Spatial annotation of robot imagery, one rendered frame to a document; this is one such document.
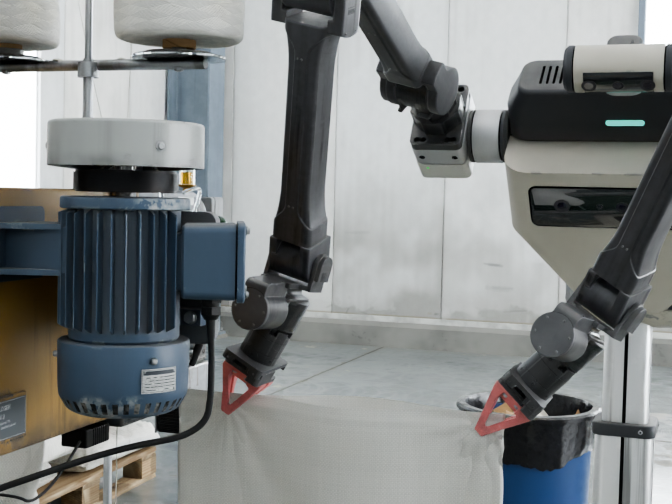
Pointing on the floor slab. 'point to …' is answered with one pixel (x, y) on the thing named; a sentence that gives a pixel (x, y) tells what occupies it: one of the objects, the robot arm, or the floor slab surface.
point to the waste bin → (546, 451)
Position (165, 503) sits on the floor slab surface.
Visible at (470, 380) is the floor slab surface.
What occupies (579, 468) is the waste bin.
